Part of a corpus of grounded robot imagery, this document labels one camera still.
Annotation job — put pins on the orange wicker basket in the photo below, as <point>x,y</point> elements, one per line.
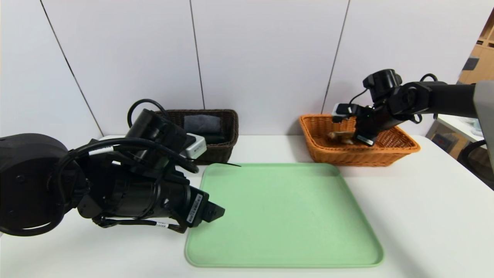
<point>386,154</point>

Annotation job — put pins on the grey towel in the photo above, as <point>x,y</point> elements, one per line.
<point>201,124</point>

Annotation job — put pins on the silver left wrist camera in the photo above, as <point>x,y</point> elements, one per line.
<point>193,146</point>

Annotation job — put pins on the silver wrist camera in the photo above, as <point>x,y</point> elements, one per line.
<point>193,146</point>
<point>342,112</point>

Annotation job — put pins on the dark brown wicker basket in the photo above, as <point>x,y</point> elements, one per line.
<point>225,150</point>

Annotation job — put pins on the black cloth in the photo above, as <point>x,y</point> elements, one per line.
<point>214,138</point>

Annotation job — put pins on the white background table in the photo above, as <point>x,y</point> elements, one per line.
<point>459,127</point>

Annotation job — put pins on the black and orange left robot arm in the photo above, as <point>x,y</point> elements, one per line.
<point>34,181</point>

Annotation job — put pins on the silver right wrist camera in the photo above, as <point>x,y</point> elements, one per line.
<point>342,112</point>

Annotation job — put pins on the clear-wrapped brown snack bar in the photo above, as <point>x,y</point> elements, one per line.
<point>341,137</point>

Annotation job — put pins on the thin black zip tie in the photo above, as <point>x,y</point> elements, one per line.
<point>220,163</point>

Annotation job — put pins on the wooden shelf unit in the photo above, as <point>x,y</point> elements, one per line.
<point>480,58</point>

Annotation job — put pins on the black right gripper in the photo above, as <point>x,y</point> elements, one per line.
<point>364,139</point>

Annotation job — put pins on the black office chair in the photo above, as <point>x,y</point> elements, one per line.
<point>476,162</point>

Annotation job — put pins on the light green plastic tray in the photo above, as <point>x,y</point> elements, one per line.
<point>289,224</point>

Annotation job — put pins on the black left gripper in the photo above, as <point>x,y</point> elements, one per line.
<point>195,208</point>

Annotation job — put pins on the brown cardboard box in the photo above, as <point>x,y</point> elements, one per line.
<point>444,143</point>

